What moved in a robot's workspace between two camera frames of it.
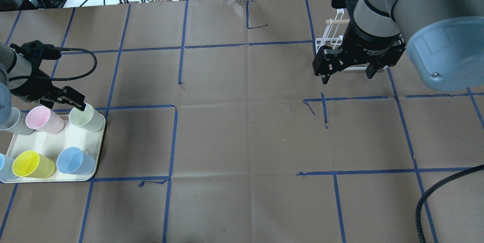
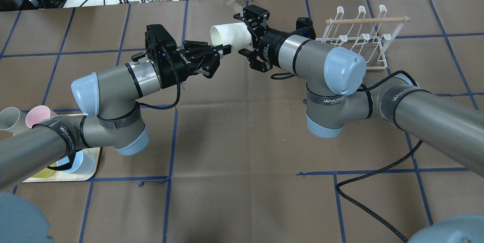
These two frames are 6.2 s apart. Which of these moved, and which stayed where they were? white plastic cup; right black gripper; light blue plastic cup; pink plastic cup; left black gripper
Moved: left black gripper; right black gripper; white plastic cup
Stayed: light blue plastic cup; pink plastic cup
